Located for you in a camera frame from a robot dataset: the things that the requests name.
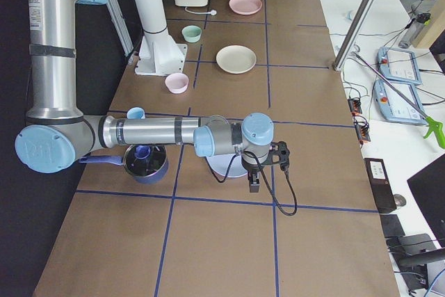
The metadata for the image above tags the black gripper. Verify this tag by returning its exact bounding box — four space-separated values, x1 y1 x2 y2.
241 158 261 193

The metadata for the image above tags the blue plate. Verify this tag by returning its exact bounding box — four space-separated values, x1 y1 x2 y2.
206 154 248 178

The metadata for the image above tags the pink plate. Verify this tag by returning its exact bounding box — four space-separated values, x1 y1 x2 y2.
229 0 263 15

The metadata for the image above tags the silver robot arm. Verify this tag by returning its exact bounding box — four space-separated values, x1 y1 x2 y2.
15 0 277 192

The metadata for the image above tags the blue saucepan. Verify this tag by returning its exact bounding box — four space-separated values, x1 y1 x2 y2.
79 145 169 184

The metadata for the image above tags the cream plate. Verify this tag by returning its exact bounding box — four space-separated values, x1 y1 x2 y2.
216 45 257 74

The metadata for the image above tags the pink bowl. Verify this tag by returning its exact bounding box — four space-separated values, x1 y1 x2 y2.
165 73 189 94

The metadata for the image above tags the black power box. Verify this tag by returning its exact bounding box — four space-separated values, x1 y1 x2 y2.
364 158 396 214

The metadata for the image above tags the light blue cup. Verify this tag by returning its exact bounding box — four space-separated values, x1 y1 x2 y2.
127 107 145 120

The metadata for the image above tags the near teach pendant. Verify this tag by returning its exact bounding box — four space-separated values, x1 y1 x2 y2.
373 79 427 125

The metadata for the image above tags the teach pendant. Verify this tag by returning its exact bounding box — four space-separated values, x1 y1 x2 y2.
373 79 427 125
377 47 422 86

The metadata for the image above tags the green bowl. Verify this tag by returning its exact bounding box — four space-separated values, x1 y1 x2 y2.
181 25 202 43

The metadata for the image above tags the black monitor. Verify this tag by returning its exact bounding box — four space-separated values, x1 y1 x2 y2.
407 159 444 246

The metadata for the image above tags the far teach pendant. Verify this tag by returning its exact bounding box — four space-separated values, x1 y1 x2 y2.
377 47 422 86

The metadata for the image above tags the grey water bottle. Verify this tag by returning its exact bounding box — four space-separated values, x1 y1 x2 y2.
398 12 431 49

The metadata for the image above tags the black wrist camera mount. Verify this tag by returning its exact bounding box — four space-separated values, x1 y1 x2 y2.
268 141 290 172

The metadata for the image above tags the white camera pole stand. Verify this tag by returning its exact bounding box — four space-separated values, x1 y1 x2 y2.
134 0 187 76

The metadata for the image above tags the white power plug cable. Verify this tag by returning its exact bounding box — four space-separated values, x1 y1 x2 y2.
184 6 218 17

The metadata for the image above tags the green handled reacher grabber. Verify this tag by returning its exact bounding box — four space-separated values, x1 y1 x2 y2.
351 51 444 149

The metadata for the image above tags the aluminium frame post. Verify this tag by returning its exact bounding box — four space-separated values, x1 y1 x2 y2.
332 0 375 71

